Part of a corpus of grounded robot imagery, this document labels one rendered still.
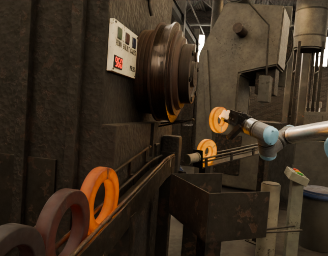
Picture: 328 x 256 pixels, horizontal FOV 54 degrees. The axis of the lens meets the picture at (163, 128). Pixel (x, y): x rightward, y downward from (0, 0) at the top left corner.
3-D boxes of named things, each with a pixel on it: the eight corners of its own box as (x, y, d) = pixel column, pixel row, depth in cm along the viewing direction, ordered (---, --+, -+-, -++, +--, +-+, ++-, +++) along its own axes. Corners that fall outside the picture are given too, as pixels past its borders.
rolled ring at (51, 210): (90, 177, 77) (78, 176, 78) (43, 211, 59) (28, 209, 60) (91, 248, 81) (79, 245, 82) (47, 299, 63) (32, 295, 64)
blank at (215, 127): (208, 107, 186) (212, 107, 184) (224, 105, 197) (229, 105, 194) (208, 134, 188) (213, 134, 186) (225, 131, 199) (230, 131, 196)
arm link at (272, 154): (283, 154, 177) (282, 137, 170) (267, 165, 175) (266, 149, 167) (270, 145, 185) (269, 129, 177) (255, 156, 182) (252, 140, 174)
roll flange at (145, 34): (123, 120, 138) (130, 7, 135) (152, 119, 183) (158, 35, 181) (145, 122, 135) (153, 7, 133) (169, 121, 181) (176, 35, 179)
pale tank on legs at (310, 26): (284, 152, 936) (299, -7, 912) (280, 149, 1025) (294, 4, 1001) (319, 155, 915) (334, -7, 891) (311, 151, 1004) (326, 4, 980)
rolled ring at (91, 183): (79, 207, 75) (67, 205, 76) (98, 250, 87) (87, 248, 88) (111, 153, 89) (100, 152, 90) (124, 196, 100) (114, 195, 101)
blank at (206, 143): (202, 169, 198) (206, 170, 196) (192, 149, 191) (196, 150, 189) (215, 153, 206) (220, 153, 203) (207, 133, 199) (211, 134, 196)
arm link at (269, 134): (269, 150, 166) (268, 136, 160) (249, 140, 175) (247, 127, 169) (280, 139, 169) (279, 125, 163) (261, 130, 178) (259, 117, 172)
